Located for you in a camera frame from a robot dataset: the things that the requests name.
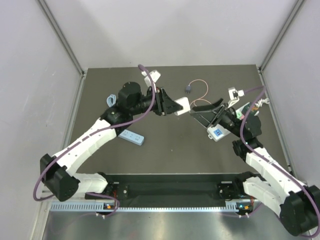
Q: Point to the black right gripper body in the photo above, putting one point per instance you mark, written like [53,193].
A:
[224,118]

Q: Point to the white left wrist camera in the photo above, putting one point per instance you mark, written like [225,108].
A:
[154,74]

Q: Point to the blue power strip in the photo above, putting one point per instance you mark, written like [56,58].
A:
[132,137]

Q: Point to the white multicolour power strip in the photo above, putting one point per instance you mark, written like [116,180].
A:
[218,132]

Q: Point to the small white USB charger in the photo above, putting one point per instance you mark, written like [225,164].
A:
[184,103]

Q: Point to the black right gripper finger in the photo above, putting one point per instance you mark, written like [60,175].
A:
[208,107]
[206,119]

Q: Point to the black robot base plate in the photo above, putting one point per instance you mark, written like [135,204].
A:
[173,190]

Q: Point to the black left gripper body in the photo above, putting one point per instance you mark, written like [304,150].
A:
[157,108]

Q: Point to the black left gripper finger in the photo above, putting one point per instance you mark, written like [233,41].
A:
[167,101]
[173,109]

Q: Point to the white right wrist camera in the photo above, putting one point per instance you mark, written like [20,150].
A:
[234,96]

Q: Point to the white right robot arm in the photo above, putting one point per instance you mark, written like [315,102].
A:
[296,205]

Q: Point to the white slotted cable duct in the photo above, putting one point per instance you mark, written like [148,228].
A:
[108,207]

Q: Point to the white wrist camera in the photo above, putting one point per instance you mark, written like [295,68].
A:
[234,96]
[154,74]

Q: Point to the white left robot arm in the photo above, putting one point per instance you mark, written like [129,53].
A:
[59,172]

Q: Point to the dark green cube socket adapter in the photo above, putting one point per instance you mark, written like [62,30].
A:
[254,110]

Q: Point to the light green plug adapter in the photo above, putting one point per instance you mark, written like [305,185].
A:
[239,115]

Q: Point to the dark grey USB charger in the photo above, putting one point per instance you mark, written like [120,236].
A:
[188,89]

